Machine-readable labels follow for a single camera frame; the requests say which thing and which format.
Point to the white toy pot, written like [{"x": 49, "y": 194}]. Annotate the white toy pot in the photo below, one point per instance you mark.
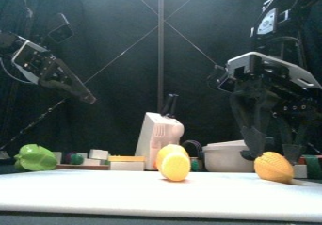
[{"x": 224, "y": 158}]

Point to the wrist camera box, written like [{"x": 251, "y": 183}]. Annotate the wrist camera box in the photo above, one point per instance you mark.
[
  {"x": 219, "y": 79},
  {"x": 60, "y": 31}
]

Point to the green toy ball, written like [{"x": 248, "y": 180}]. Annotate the green toy ball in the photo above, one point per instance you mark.
[{"x": 76, "y": 159}]

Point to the white cutting board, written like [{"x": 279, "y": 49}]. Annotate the white cutting board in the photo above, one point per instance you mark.
[{"x": 125, "y": 191}]

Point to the yellow topped white block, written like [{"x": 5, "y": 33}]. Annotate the yellow topped white block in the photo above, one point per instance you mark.
[{"x": 127, "y": 163}]

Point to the purple toy ball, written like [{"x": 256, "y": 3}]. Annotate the purple toy ball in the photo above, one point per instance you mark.
[{"x": 67, "y": 157}]

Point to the yellow lemon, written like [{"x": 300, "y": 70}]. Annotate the yellow lemon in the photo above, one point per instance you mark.
[{"x": 173, "y": 164}]

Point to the green toy object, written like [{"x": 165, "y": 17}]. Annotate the green toy object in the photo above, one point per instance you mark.
[{"x": 312, "y": 166}]

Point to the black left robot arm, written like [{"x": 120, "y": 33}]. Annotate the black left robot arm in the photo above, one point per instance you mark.
[{"x": 9, "y": 43}]

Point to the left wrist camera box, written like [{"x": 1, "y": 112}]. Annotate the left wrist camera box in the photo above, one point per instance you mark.
[{"x": 60, "y": 31}]

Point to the vertical metal frame pole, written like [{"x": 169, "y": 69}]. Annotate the vertical metal frame pole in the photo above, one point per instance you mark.
[{"x": 160, "y": 46}]

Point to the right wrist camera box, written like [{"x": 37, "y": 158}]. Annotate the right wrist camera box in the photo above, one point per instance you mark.
[{"x": 219, "y": 79}]

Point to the small white toy block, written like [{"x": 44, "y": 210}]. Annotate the small white toy block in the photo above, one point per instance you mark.
[{"x": 299, "y": 171}]

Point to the green bell pepper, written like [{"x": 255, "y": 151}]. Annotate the green bell pepper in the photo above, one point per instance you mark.
[{"x": 34, "y": 159}]

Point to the small green toy piece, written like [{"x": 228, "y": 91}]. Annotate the small green toy piece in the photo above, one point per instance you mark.
[{"x": 193, "y": 166}]

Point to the diagonal metal brace rod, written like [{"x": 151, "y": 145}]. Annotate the diagonal metal brace rod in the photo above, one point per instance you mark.
[{"x": 33, "y": 122}]

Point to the brown wooden tray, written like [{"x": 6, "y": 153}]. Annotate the brown wooden tray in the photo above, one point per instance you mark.
[{"x": 79, "y": 166}]

